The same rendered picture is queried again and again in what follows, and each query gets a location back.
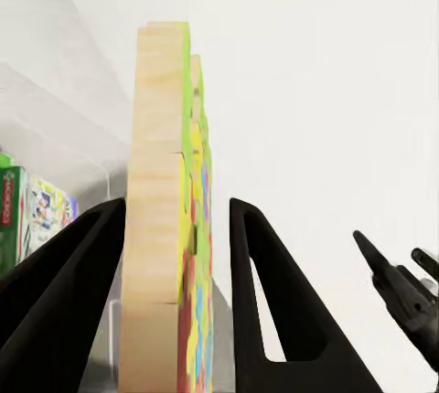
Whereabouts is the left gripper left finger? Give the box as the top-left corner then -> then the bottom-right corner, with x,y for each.
0,198 -> 126,393

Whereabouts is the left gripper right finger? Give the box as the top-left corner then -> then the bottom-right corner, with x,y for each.
229,198 -> 383,393

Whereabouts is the jigsaw puzzle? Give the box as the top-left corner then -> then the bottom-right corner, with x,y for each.
117,21 -> 213,393

